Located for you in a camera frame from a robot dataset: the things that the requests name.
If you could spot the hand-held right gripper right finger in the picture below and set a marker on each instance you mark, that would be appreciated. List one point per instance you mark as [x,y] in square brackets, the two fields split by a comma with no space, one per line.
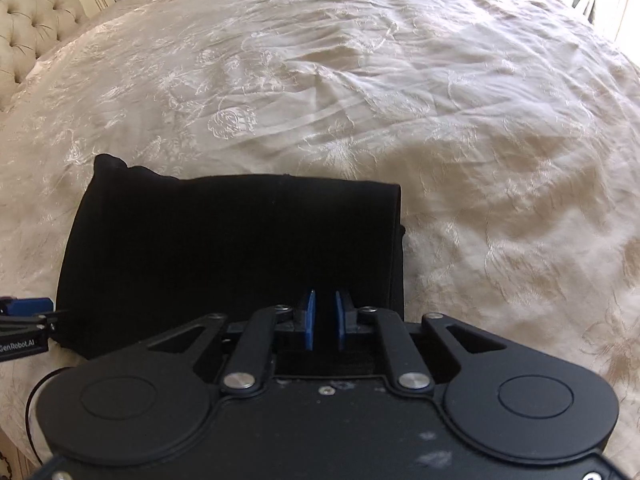
[342,320]

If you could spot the cream bed frame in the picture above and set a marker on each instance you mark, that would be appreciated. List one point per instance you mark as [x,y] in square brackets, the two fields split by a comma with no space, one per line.
[12,462]

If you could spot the pale curtain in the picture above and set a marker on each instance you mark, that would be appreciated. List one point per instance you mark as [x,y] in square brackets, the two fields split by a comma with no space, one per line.
[617,0]

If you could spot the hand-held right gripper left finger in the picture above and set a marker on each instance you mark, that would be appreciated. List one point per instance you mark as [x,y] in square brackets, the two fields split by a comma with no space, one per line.
[309,320]

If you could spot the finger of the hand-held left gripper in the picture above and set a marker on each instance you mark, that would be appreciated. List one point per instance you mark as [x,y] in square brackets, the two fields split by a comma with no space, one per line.
[32,306]

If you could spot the cream tufted headboard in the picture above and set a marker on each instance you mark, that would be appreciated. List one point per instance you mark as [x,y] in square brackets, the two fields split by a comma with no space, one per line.
[35,20]

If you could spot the cream embroidered bedspread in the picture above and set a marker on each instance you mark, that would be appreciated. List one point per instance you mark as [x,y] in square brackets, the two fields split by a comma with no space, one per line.
[425,135]

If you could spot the black pants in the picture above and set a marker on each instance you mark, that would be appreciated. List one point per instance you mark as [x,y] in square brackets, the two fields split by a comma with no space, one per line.
[200,240]

